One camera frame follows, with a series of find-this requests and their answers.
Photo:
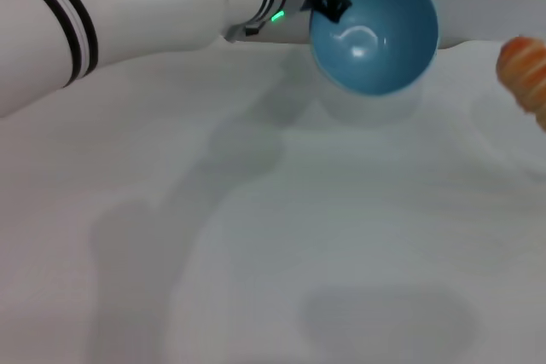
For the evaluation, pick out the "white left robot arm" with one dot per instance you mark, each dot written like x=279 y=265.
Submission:
x=149 y=10

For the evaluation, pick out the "ridged orange bread loaf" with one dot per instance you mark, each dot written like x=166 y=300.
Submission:
x=526 y=74

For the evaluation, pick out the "blue bowl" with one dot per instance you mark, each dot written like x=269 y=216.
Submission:
x=384 y=53

